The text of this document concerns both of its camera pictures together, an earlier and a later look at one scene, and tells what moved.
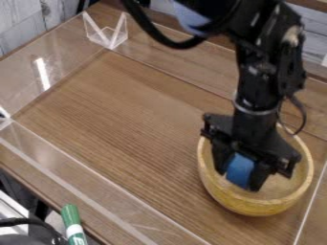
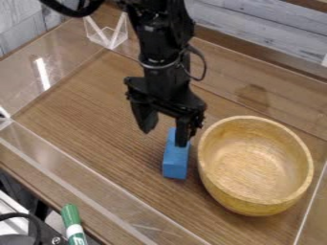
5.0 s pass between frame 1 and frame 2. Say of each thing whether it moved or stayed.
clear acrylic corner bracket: stayed
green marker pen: stayed
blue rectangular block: moved
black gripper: moved
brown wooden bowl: stayed
